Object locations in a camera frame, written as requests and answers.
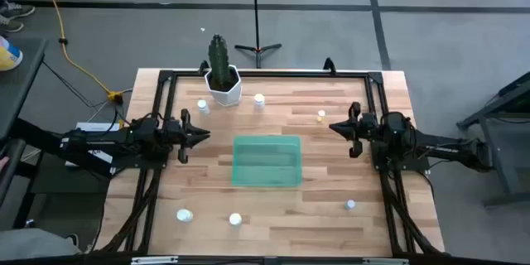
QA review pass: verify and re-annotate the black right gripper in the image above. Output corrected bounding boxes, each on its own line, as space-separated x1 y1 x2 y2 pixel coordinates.
328 101 380 159

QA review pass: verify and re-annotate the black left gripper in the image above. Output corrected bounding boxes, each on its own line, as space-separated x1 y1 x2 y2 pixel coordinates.
165 108 212 165

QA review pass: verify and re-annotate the teal translucent plastic basket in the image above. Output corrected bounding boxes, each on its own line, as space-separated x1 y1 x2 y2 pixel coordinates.
231 134 303 188

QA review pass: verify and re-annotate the green cactus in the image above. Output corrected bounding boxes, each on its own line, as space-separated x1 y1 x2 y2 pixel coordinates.
207 33 231 90

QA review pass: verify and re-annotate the black tripod stand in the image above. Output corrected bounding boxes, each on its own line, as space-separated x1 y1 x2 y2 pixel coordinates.
234 0 283 70

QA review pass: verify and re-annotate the dark side table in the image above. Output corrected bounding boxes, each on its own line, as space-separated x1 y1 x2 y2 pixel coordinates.
0 37 47 142

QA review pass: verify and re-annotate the person's leg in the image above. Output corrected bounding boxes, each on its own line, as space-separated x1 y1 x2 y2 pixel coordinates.
0 227 83 263

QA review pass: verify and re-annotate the disinfecting wipes canister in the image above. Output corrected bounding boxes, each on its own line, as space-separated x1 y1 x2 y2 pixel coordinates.
0 36 24 72

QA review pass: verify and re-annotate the grey shoe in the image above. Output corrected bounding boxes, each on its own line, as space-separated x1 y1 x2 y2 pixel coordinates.
0 15 25 34
0 1 36 20

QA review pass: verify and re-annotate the yellow extension cable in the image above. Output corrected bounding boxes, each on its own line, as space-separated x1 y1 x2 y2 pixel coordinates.
31 0 124 104

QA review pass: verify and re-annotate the black aluminium table frame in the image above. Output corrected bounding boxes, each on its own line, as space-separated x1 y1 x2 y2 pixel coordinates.
93 68 446 258

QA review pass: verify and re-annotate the silver metal bracket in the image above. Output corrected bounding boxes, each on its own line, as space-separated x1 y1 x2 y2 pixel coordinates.
363 258 410 265
130 256 180 265

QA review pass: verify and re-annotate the dark metal table frame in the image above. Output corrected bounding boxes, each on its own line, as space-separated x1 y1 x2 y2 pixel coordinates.
455 70 530 209

